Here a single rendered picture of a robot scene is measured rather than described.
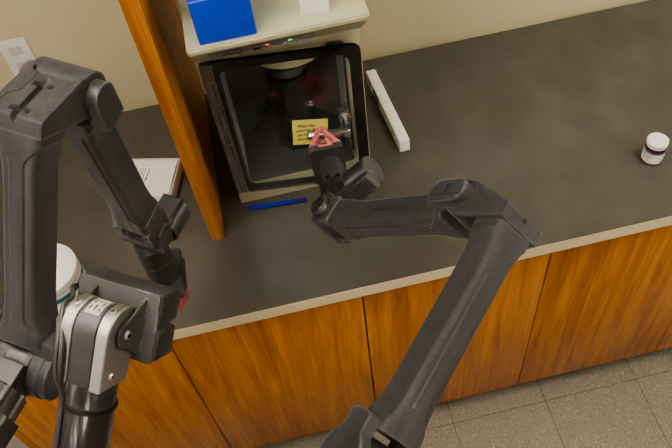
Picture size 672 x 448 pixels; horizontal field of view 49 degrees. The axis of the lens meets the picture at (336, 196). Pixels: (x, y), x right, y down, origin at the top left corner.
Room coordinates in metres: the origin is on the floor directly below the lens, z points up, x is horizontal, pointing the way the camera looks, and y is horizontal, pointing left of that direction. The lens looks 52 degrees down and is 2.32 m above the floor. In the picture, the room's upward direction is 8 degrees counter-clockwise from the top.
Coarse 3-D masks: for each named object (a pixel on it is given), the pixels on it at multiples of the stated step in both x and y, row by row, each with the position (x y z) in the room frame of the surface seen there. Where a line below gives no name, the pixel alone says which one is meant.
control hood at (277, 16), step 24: (264, 0) 1.09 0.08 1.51; (288, 0) 1.08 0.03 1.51; (336, 0) 1.07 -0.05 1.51; (360, 0) 1.06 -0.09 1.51; (192, 24) 1.06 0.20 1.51; (264, 24) 1.03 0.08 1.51; (288, 24) 1.02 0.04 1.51; (312, 24) 1.01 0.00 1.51; (336, 24) 1.01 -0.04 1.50; (360, 24) 1.06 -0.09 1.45; (192, 48) 0.99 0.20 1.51; (216, 48) 0.99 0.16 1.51
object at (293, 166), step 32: (224, 64) 1.09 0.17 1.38; (256, 64) 1.09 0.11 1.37; (288, 64) 1.09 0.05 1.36; (320, 64) 1.08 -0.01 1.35; (352, 64) 1.08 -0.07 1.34; (224, 96) 1.09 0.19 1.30; (256, 96) 1.09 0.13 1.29; (288, 96) 1.09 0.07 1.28; (320, 96) 1.08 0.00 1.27; (352, 96) 1.08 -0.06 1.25; (256, 128) 1.09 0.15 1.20; (288, 128) 1.09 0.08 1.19; (352, 128) 1.08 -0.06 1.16; (256, 160) 1.09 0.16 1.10; (288, 160) 1.09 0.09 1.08; (352, 160) 1.08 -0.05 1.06
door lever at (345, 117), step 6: (342, 114) 1.08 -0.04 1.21; (348, 114) 1.08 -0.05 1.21; (342, 120) 1.07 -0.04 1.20; (348, 120) 1.08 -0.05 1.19; (348, 126) 1.05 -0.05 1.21; (312, 132) 1.04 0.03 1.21; (330, 132) 1.04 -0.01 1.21; (336, 132) 1.04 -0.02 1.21; (342, 132) 1.03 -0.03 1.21; (348, 132) 1.03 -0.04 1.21; (312, 138) 1.03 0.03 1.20; (318, 138) 1.03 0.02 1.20; (324, 138) 1.03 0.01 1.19
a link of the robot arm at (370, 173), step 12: (360, 168) 0.87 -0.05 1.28; (372, 168) 0.88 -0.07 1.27; (348, 180) 0.87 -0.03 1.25; (360, 180) 0.85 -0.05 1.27; (372, 180) 0.85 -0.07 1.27; (324, 192) 0.85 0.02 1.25; (348, 192) 0.84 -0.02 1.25; (360, 192) 0.84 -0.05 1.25; (372, 192) 0.84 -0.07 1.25; (312, 204) 0.83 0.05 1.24; (324, 204) 0.81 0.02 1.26
